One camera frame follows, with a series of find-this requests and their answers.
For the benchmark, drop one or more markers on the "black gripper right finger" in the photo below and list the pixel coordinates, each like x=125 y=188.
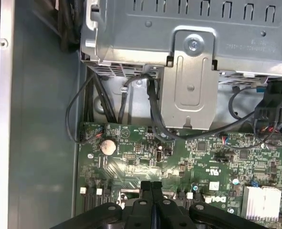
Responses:
x=169 y=214

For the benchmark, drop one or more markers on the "black RAM slot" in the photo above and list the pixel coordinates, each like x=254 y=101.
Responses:
x=198 y=199

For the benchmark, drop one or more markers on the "silver internal USB port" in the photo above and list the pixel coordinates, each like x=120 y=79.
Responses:
x=159 y=155

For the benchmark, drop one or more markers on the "RAM slot with white clips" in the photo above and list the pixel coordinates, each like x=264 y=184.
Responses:
x=189 y=195
x=99 y=192
x=83 y=190

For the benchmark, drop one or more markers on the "silver metal drive cage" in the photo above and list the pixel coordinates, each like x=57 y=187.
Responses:
x=155 y=35

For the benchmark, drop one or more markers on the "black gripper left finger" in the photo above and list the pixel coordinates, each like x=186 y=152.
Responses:
x=145 y=210

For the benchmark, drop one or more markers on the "silver finned heatsink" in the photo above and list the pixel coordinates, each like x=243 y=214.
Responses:
x=261 y=202

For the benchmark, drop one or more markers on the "black PC case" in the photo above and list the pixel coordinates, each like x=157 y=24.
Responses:
x=35 y=119

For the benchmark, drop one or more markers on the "green motherboard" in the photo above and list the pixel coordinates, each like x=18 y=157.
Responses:
x=179 y=167

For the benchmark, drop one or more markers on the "round coin battery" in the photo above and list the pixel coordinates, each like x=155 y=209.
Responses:
x=108 y=147

